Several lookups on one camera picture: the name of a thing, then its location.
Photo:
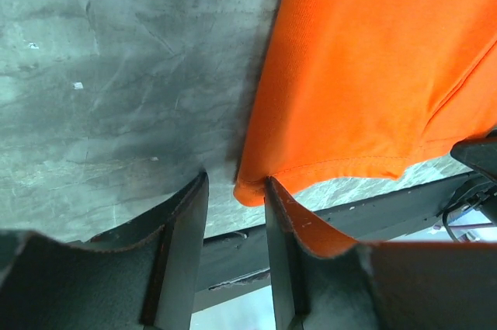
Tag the black base beam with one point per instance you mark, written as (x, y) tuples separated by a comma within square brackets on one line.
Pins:
[(237, 263)]

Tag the orange t-shirt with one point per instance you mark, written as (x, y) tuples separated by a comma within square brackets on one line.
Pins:
[(367, 88)]

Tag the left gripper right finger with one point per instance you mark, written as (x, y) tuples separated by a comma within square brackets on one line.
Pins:
[(303, 250)]

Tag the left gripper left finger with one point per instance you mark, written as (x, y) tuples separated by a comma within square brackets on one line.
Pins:
[(143, 273)]

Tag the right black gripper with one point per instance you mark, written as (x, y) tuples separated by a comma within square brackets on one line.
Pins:
[(479, 154)]

